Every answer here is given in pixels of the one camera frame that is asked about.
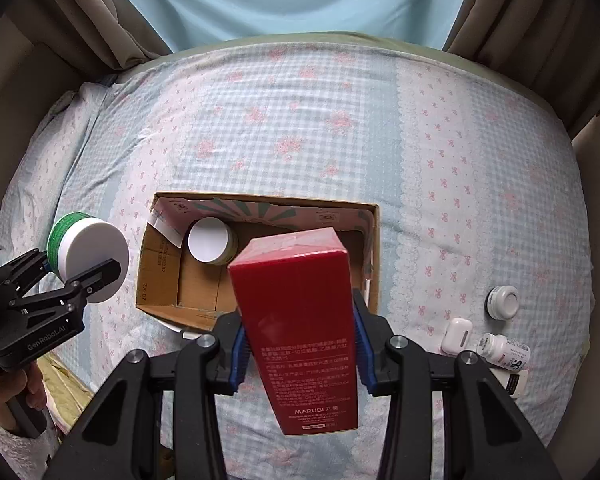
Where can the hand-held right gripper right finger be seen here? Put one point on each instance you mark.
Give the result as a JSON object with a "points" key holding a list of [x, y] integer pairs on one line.
{"points": [[364, 355]]}

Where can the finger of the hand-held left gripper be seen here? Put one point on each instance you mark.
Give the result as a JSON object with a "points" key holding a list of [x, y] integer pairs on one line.
{"points": [[27, 262], [92, 277]]}

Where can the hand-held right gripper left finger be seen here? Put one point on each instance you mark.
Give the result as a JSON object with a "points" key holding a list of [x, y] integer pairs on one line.
{"points": [[241, 355]]}

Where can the green jar with white lid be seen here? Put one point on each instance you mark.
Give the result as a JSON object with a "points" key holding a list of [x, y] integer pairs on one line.
{"points": [[92, 255]]}

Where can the red rectangular carton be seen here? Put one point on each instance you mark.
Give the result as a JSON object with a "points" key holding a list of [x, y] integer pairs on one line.
{"points": [[295, 320]]}

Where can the cardboard box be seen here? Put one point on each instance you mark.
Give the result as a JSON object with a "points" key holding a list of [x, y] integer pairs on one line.
{"points": [[200, 290]]}

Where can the white round jar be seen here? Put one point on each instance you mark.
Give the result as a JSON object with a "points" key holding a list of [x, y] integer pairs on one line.
{"points": [[210, 242]]}

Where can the person's left forearm white sleeve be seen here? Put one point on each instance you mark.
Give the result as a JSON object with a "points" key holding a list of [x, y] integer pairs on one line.
{"points": [[15, 450]]}

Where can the person's left hand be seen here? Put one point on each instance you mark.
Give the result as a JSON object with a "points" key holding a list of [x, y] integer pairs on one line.
{"points": [[2, 390]]}

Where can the yellow-green quilt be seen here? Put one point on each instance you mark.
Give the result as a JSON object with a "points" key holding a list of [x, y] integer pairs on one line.
{"points": [[67, 385]]}

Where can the white earbuds case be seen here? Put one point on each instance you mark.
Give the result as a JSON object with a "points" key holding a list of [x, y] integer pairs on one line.
{"points": [[456, 336]]}

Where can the white pill bottle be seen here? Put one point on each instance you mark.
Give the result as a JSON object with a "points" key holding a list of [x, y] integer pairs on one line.
{"points": [[505, 350]]}

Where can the small white cream jar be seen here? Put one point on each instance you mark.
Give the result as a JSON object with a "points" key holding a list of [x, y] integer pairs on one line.
{"points": [[503, 301]]}

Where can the blue checked floral bedsheet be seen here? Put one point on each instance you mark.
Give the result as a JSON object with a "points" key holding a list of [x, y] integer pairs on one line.
{"points": [[305, 125]]}

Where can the beige curtain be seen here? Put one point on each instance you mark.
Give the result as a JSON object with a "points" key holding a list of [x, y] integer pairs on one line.
{"points": [[115, 10], [535, 25]]}

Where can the light blue sheer curtain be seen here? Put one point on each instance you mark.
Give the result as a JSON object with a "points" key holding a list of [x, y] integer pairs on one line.
{"points": [[280, 0]]}

